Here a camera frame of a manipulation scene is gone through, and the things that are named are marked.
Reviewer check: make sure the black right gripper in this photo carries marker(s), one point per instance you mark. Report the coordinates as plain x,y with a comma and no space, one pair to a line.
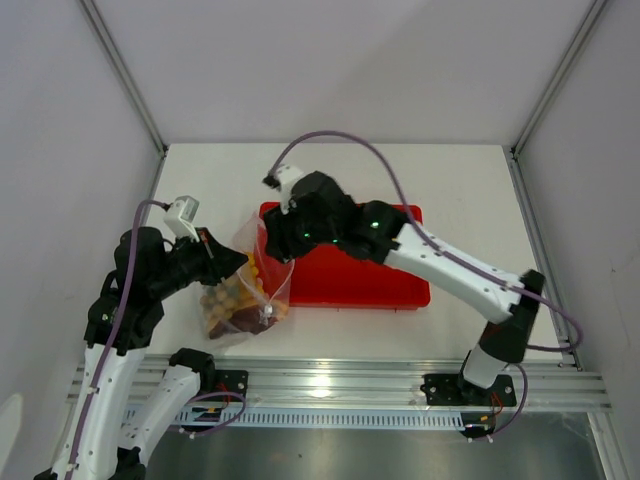
281,240

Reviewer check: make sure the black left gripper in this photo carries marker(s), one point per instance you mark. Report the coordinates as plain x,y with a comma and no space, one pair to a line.
219,260

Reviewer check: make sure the orange ginger root piece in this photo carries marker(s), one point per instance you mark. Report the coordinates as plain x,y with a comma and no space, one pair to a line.
252,292

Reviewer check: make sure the clear pink-dotted zip bag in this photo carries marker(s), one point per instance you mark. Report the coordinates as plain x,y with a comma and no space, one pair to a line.
276,277

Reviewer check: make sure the purple sweet potato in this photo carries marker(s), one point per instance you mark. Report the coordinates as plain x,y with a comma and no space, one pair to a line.
253,320

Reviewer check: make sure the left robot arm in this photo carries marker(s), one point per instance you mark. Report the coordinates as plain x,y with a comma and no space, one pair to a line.
101,443

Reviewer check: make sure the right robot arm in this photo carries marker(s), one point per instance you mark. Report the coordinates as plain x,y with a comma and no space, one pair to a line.
509,303

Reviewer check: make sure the red plastic tray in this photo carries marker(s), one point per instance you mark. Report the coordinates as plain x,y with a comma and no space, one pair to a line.
327,277

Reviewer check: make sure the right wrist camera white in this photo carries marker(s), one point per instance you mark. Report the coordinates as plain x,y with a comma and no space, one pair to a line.
282,179

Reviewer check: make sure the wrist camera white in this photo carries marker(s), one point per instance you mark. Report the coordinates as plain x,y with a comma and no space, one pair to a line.
282,179
180,215

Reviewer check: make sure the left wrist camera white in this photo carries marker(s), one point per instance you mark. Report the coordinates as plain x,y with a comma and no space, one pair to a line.
180,215

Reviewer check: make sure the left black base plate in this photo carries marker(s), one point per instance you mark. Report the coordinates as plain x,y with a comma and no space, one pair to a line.
228,382

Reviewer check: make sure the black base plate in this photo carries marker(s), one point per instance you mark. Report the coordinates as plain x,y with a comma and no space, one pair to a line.
228,382
449,389

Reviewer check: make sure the white slotted cable duct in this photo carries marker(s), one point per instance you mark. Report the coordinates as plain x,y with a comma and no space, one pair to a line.
414,419

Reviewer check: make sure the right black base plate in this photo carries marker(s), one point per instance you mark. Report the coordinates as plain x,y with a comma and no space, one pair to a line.
449,389

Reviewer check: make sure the left aluminium frame post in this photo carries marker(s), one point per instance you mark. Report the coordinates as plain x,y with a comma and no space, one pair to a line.
107,42

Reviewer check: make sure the aluminium frame post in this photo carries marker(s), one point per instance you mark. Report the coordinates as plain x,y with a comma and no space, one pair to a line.
561,72
107,42

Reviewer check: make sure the aluminium mounting rail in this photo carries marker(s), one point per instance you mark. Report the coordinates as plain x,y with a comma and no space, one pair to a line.
394,385

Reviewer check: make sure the right side aluminium rail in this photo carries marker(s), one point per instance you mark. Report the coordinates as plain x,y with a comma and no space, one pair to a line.
569,332

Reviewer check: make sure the right aluminium frame post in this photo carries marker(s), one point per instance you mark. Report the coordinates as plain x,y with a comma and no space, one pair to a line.
561,72

